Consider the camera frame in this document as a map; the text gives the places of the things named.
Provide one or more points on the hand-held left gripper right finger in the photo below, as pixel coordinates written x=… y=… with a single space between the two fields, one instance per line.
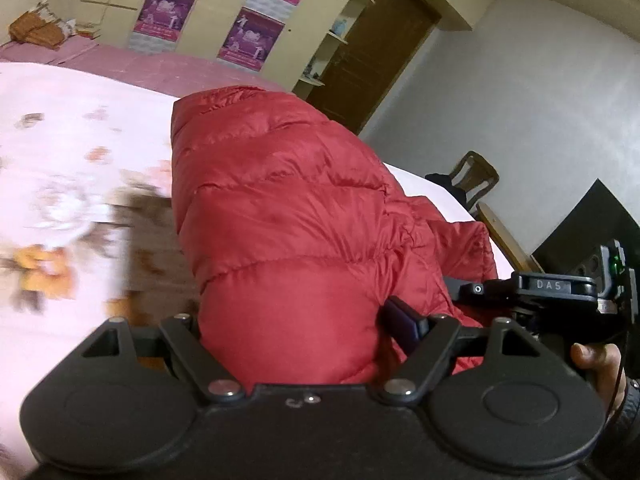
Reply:
x=402 y=320

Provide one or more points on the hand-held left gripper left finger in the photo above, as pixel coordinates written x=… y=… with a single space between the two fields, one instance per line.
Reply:
x=185 y=345

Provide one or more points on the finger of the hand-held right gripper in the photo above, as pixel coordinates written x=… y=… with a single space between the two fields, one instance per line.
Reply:
x=480 y=291

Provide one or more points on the red puffer jacket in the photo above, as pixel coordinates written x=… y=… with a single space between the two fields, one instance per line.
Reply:
x=280 y=210

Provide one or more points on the person's right forearm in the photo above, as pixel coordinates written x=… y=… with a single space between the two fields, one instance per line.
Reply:
x=625 y=425

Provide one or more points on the person's right hand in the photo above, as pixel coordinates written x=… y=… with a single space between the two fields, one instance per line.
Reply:
x=600 y=365

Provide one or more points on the black flat panel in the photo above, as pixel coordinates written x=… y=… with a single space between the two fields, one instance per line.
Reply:
x=590 y=230

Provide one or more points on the wooden chair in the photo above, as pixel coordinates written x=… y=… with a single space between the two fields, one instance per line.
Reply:
x=480 y=170

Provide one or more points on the floral white bed sheet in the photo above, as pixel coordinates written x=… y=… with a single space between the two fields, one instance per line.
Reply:
x=75 y=125

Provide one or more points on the brown wooden door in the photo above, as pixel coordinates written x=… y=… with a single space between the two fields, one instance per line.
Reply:
x=380 y=60

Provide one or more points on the pink bed sheet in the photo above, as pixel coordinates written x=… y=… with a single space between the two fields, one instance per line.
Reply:
x=150 y=67

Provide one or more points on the wooden bed rail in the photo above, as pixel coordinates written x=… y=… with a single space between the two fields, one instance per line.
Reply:
x=505 y=235

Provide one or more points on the purple wall poster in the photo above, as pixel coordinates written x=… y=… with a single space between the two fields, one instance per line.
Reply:
x=167 y=10
x=252 y=37

